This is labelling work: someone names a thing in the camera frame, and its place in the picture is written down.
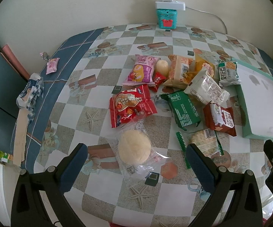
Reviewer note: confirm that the white power strip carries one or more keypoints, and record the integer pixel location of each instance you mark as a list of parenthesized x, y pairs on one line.
[(170, 4)]

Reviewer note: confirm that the small red candy packet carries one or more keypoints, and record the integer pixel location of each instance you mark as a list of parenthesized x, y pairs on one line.
[(158, 80)]

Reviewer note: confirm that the teal toy box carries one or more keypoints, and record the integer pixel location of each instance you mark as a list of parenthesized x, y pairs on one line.
[(167, 18)]

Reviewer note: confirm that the small cream round bun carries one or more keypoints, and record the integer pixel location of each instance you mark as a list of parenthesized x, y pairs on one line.
[(162, 67)]

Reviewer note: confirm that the teal rimmed white tray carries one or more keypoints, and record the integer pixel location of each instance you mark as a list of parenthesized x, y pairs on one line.
[(255, 94)]

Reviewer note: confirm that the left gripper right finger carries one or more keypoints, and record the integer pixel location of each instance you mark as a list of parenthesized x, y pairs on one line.
[(245, 208)]

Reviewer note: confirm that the pink snack bag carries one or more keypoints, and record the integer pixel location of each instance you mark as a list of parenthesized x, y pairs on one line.
[(142, 71)]

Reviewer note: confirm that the green snack packet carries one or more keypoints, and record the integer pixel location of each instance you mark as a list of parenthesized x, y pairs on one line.
[(183, 110)]

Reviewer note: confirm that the crumpled blue white wrapper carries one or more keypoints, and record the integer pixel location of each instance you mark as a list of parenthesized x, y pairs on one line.
[(33, 90)]

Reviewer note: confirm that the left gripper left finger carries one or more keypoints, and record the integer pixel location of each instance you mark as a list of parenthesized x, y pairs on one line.
[(28, 208)]

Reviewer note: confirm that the yellow soft bread packet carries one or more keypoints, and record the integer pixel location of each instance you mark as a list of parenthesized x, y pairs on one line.
[(200, 64)]

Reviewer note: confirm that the white pastry packet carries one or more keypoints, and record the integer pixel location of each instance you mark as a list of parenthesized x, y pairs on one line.
[(206, 90)]

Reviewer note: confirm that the clear round bun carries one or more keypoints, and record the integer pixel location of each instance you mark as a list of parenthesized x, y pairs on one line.
[(134, 152)]

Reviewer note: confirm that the white green cracker packet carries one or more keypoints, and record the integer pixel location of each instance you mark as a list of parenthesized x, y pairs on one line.
[(228, 74)]

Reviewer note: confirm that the dark red snack packet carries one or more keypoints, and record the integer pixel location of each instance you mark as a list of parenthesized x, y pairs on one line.
[(219, 119)]

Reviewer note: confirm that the large red snack bag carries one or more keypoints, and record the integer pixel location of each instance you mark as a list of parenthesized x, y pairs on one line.
[(125, 105)]

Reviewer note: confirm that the small pink candy packet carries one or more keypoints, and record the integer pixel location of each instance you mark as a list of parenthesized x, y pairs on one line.
[(52, 65)]

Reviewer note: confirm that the checkered patterned tablecloth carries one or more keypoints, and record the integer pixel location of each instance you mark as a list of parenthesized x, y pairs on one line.
[(75, 109)]

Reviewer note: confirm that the silver foil wrapper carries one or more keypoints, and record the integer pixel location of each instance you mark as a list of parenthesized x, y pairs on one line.
[(45, 56)]

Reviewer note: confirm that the green edged rice cracker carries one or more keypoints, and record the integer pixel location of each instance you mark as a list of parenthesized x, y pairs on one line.
[(206, 140)]

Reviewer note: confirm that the orange striped bread packet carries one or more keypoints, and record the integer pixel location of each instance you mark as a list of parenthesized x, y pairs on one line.
[(178, 76)]

